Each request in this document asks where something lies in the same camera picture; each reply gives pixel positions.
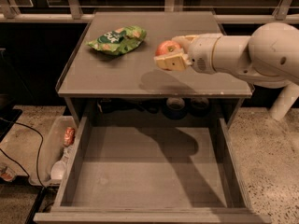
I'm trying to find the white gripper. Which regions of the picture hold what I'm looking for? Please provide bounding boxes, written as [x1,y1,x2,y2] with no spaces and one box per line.
[154,33,222,74]

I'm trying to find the red apple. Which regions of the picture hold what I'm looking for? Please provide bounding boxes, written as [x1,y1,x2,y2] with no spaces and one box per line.
[155,40,181,56]

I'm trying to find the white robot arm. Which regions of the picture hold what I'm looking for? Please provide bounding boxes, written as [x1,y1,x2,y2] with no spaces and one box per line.
[154,22,299,120]

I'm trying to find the grey cabinet with counter top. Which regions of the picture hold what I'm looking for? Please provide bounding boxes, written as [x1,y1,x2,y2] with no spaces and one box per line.
[56,11,252,122]

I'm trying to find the open grey top drawer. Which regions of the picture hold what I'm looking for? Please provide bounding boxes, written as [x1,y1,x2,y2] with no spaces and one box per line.
[34,118,271,224]

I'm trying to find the green snack bag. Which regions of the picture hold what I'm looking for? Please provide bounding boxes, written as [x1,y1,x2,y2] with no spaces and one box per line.
[87,25,147,56]

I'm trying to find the dark round container right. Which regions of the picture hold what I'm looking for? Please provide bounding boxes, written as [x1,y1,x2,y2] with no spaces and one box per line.
[190,98,210,117]

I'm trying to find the dark round container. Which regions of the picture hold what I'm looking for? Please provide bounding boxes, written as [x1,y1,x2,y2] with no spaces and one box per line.
[163,98,187,120]
[190,98,210,117]

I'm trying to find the dark round container left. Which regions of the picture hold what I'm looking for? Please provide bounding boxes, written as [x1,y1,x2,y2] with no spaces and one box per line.
[163,98,187,120]

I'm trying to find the red snack packet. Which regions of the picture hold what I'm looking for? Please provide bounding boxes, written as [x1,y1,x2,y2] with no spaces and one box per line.
[64,127,75,147]

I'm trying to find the clear plastic storage bin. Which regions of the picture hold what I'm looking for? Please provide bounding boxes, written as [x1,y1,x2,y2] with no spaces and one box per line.
[29,116,77,187]

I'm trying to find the metal window railing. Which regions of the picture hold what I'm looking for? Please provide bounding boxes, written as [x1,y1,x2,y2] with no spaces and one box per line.
[0,0,299,24]

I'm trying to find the white cup in bin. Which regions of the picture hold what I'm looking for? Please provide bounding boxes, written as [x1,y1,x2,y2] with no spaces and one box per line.
[50,161,66,180]

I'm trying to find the small packet on floor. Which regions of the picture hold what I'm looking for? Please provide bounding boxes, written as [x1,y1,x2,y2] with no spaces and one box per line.
[0,162,16,182]

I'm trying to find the black cable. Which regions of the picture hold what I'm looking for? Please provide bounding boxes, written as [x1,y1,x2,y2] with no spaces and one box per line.
[0,116,47,189]

